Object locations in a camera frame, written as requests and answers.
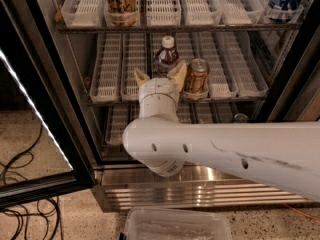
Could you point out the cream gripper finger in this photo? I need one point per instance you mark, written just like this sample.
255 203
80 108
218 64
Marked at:
178 74
140 77

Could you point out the tea bottle with white cap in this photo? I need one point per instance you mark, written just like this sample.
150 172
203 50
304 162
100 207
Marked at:
166 57

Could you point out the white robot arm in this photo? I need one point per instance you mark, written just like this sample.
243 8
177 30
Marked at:
284 155

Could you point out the stainless steel fridge cabinet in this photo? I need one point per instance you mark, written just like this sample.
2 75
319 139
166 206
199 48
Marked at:
280 65

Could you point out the open fridge glass door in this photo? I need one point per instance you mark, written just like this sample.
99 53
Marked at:
29 55

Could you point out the gold beverage can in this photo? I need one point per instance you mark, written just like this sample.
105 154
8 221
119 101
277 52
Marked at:
196 78

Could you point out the brown patterned tall can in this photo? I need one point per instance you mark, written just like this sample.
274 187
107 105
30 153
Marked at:
121 12

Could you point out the clear plastic storage bin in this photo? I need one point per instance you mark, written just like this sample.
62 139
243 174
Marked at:
144 223

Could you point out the top wire shelf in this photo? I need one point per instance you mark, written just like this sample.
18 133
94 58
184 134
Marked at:
181 28

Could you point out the middle wire shelf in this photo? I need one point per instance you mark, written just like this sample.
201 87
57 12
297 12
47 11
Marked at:
182 100

